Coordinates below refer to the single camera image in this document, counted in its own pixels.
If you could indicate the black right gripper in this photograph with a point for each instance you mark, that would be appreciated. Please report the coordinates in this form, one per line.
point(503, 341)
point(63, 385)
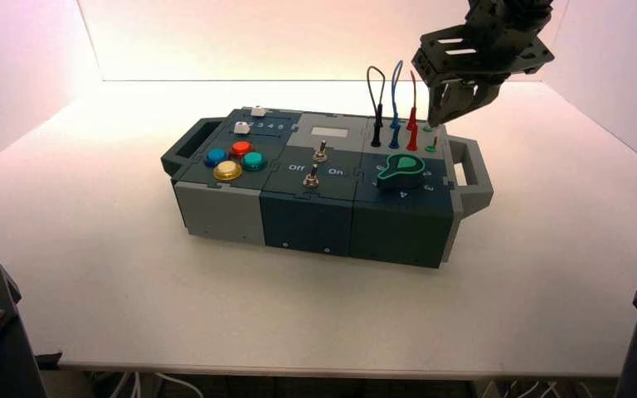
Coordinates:
point(494, 57)

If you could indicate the green rotary pointer knob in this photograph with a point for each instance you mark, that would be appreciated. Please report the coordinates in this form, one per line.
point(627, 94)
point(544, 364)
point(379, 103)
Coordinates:
point(402, 171)

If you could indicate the small white display window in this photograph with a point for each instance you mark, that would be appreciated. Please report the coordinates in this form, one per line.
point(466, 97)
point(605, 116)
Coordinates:
point(329, 132)

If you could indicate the grey and teal control box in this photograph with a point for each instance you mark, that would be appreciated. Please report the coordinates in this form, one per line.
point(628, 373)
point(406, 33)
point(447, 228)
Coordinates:
point(307, 219)

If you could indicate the white slider knob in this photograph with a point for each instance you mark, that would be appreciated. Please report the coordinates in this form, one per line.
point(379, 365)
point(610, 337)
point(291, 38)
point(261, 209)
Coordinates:
point(241, 128)
point(258, 111)

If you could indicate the teal round push button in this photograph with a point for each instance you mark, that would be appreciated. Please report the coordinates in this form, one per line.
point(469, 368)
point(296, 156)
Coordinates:
point(253, 161)

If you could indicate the red round push button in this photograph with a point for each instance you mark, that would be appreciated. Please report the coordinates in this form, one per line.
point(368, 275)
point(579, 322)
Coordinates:
point(241, 148)

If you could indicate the yellow round push button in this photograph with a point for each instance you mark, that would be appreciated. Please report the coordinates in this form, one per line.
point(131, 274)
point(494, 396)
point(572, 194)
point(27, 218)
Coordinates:
point(227, 170)

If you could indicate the blue round push button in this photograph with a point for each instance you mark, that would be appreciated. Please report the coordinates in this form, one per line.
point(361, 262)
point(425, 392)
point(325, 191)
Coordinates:
point(215, 157)

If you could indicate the metal toggle switch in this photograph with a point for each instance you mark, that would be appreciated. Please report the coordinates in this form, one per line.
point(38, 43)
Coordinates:
point(320, 152)
point(311, 178)

